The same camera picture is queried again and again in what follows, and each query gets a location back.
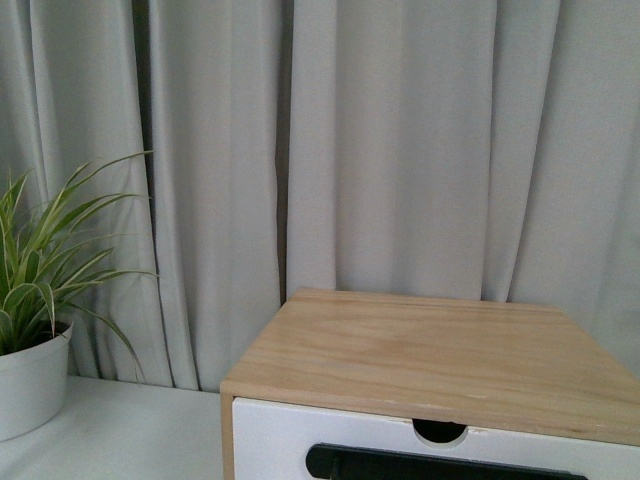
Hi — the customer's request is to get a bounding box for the white drawer front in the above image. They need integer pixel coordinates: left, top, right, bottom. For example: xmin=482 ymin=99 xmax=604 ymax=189
xmin=232 ymin=399 xmax=639 ymax=479

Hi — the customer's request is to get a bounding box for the black drawer handle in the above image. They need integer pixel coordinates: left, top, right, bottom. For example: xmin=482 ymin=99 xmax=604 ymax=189
xmin=305 ymin=444 xmax=580 ymax=479

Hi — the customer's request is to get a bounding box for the light wooden drawer cabinet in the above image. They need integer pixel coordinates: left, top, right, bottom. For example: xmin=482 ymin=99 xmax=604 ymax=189
xmin=220 ymin=289 xmax=639 ymax=479

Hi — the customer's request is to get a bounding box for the grey pleated curtain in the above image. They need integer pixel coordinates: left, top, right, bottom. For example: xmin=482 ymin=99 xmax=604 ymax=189
xmin=1 ymin=1 xmax=639 ymax=391

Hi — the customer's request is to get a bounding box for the green spider plant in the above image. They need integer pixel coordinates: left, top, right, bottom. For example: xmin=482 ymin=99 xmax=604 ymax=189
xmin=1 ymin=151 xmax=156 ymax=379

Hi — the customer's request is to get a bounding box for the white plant pot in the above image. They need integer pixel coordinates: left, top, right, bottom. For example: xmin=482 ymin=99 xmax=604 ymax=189
xmin=1 ymin=324 xmax=73 ymax=441

